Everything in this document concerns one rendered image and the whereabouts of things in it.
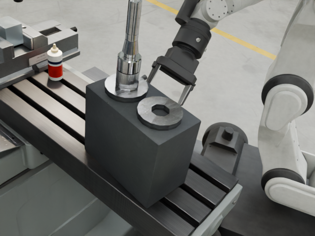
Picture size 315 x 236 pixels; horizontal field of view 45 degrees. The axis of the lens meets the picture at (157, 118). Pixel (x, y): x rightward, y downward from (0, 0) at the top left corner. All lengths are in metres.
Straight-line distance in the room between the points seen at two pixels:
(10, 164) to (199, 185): 0.51
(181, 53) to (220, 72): 2.17
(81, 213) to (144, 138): 0.87
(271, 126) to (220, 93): 1.77
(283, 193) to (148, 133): 0.73
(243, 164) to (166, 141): 0.88
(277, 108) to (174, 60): 0.33
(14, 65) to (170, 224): 0.62
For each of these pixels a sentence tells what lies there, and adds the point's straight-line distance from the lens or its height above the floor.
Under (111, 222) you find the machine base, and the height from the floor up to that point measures 0.20.
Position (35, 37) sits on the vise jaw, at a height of 1.07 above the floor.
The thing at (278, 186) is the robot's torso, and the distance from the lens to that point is 1.31.
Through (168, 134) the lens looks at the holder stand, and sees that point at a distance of 0.70.
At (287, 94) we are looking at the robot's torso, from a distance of 1.10.
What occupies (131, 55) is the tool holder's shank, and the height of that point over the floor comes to 1.23.
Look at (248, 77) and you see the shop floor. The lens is 3.20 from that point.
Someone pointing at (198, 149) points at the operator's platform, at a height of 0.40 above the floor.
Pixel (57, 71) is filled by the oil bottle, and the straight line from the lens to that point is 1.11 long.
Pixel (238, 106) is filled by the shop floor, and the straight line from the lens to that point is 2.84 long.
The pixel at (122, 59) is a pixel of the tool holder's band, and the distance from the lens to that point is 0.73.
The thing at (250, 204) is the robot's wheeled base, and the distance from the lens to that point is 1.41.
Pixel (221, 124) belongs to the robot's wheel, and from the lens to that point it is 1.65.
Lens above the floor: 1.61
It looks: 39 degrees down
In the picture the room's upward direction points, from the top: 10 degrees clockwise
